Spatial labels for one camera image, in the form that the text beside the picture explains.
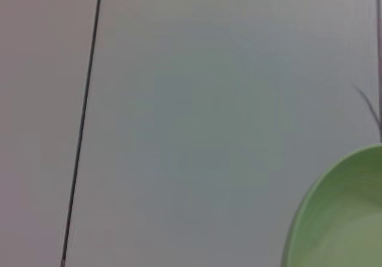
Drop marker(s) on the green round plate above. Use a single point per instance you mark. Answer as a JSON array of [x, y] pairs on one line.
[[343, 213]]

